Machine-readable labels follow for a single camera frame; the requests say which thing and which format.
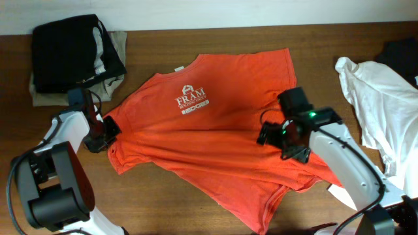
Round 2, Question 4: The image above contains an orange FRAM t-shirt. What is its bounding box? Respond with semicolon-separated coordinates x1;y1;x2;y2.
108;49;338;234

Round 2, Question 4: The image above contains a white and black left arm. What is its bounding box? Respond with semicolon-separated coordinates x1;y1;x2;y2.
6;111;127;234

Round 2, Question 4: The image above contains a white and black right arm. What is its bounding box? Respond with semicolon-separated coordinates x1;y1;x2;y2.
257;108;417;234

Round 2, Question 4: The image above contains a dark garment at right edge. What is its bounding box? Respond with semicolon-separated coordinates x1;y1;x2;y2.
376;38;417;88

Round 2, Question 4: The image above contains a folded black garment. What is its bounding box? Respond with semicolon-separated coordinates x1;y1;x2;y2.
31;14;127;93

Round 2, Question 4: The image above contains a folded beige garment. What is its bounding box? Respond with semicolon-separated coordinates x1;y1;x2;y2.
29;31;127;106

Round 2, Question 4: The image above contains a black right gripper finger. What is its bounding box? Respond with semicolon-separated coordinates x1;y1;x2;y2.
256;121;270;146
281;146;310;164

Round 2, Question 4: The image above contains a white t-shirt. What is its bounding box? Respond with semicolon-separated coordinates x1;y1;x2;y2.
335;57;417;207

